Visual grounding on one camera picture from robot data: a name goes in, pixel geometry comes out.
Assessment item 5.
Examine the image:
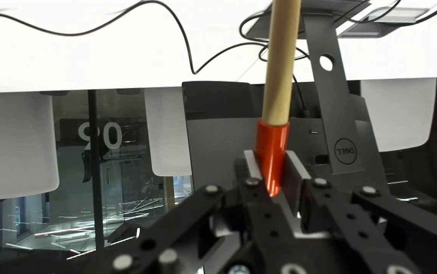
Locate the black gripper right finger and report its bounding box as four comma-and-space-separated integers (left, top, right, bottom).
282, 151, 331, 219

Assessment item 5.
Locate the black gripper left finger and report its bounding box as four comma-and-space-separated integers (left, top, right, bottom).
235, 149, 270, 212

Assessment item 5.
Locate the miniature wooden bat red handle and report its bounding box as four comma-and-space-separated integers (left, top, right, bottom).
255, 0, 302, 196

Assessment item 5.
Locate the silver monitor stand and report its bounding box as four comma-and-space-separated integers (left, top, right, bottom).
246, 0, 392, 195

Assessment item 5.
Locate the black cable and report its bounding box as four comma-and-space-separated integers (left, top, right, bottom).
0, 0, 311, 78

